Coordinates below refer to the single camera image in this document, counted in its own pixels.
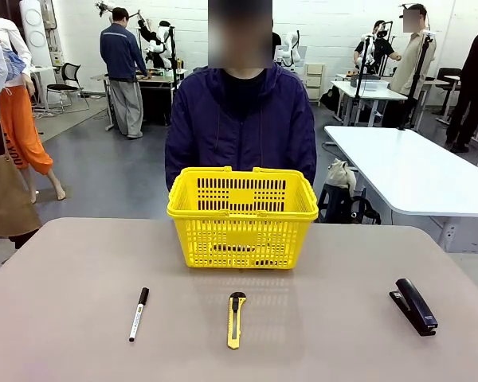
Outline black highlighter yellow-green ends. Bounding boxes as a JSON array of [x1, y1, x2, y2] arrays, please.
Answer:
[[213, 244, 257, 254]]

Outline yellow plastic shopping basket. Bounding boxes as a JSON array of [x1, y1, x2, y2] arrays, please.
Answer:
[[167, 166, 319, 270]]

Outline person in navy jacket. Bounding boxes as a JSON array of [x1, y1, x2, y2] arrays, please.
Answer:
[[164, 0, 318, 192]]

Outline person in black with headset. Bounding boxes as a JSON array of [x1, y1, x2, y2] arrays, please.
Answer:
[[352, 19, 402, 79]]

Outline person in beige coat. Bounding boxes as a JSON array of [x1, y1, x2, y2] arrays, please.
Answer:
[[389, 3, 438, 131]]

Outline person in black clothes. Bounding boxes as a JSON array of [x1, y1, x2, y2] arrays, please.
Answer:
[[445, 14, 478, 154]]

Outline black backpack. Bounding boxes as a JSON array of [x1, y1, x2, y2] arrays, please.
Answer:
[[316, 185, 382, 226]]

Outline beige cloth bag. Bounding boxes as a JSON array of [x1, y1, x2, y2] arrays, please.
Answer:
[[325, 158, 359, 198]]

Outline yellow black utility knife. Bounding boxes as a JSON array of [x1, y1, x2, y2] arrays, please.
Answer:
[[226, 291, 248, 351]]

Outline white drawer cabinet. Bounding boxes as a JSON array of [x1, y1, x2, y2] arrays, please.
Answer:
[[304, 62, 327, 107]]

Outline cluttered work desk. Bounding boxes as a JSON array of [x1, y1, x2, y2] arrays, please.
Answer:
[[91, 67, 188, 132]]

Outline black stand beside humanoid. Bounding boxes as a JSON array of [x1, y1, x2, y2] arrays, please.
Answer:
[[165, 23, 184, 128]]

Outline white marker black cap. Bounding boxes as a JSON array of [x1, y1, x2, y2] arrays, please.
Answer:
[[127, 286, 151, 344]]

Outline small white desk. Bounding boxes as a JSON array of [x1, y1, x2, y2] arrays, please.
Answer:
[[329, 79, 408, 128]]

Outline white black humanoid robot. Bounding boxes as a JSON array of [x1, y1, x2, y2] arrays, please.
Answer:
[[137, 15, 178, 71]]

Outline white plastic bin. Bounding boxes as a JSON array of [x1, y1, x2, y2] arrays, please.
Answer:
[[356, 78, 391, 92]]

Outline large white table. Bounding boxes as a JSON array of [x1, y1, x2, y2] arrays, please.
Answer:
[[323, 125, 478, 254]]

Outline short black tripod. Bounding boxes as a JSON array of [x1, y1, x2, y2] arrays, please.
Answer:
[[350, 33, 378, 100]]

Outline man in blue jacket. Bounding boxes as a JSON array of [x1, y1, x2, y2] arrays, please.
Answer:
[[99, 6, 148, 140]]

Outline tall black tripod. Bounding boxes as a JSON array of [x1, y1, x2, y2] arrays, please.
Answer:
[[398, 33, 435, 132]]

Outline black mesh office chair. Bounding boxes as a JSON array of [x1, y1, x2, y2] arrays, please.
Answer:
[[46, 62, 91, 115]]

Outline black stapler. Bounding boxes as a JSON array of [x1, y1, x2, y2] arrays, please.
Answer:
[[388, 278, 439, 337]]

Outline mannequin in orange trousers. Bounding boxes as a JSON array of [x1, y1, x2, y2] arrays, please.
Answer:
[[0, 3, 67, 205]]

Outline brown fabric bag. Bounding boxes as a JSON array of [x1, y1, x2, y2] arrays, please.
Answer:
[[0, 131, 43, 240]]

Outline black padded office chair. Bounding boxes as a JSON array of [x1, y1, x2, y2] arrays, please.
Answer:
[[433, 67, 463, 124]]

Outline white tower air conditioner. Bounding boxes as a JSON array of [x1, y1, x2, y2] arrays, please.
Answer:
[[18, 0, 51, 112]]

